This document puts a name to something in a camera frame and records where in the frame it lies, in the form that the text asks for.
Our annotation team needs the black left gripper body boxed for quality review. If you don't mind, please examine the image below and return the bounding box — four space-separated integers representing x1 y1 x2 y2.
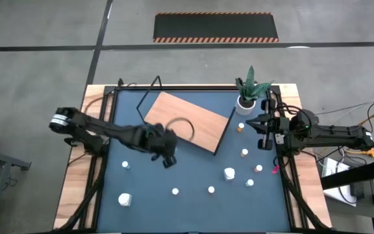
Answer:
143 122 179 161

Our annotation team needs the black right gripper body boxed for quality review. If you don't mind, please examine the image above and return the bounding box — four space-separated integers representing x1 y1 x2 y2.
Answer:
261 109 293 142

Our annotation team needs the large white medicine bottle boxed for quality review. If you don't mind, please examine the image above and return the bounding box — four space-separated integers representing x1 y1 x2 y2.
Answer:
118 192 133 207
223 167 236 181

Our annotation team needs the snake plant in white pot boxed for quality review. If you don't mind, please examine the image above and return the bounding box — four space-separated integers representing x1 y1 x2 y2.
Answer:
234 65 275 116

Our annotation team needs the blue table mat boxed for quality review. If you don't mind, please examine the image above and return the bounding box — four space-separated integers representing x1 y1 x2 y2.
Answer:
95 89 292 233

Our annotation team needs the white box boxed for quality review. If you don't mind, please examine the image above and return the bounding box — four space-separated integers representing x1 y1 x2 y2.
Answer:
321 157 358 207

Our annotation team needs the black desk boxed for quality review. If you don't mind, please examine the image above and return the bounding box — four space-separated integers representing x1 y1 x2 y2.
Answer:
319 157 374 234

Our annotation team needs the black hazard-striped floor mat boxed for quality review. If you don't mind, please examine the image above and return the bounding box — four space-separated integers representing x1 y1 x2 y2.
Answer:
153 12 280 44

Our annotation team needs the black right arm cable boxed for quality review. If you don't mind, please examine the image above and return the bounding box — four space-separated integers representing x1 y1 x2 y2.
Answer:
269 101 303 115

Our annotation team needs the looped black wrist cable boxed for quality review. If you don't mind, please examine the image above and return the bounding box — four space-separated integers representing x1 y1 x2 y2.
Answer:
165 116 195 143

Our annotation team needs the black metal table frame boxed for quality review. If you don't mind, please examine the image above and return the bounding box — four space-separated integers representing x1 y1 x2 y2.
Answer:
53 77 333 233

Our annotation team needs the long black cable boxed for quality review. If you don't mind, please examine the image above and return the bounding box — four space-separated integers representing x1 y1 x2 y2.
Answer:
117 77 138 89

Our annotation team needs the yellow power cord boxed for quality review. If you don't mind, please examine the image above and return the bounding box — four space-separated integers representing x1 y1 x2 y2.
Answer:
344 110 374 159

